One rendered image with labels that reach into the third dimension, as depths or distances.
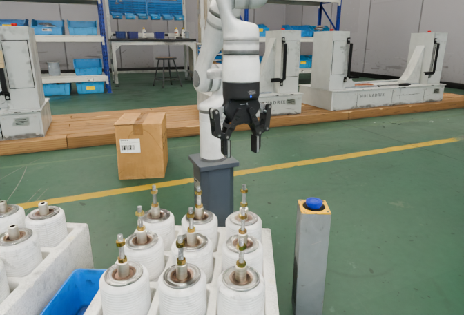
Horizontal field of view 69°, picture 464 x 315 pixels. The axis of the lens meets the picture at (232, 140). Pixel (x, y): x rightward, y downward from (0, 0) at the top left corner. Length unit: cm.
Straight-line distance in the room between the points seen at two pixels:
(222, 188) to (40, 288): 60
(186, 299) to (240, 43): 49
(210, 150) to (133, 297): 58
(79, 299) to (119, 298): 35
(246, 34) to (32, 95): 214
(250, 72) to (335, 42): 270
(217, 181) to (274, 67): 205
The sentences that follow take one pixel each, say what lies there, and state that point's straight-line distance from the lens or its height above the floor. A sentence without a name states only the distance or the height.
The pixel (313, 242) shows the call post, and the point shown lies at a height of 23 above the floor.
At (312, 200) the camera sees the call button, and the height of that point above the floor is 33.
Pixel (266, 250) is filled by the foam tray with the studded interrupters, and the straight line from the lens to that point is 93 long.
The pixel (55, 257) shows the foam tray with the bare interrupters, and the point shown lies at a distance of 100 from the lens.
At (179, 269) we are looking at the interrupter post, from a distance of 71.
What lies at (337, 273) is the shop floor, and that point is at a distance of 119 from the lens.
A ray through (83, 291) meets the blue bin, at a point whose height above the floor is 5.
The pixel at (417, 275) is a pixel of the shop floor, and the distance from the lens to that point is 127.
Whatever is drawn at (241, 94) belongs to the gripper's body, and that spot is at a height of 60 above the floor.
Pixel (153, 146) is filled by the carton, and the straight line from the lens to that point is 180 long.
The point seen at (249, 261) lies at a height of 24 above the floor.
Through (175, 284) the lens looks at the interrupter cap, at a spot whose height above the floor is 25.
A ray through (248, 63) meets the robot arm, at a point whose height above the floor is 66.
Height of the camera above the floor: 70
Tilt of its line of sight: 16 degrees down
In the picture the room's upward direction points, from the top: straight up
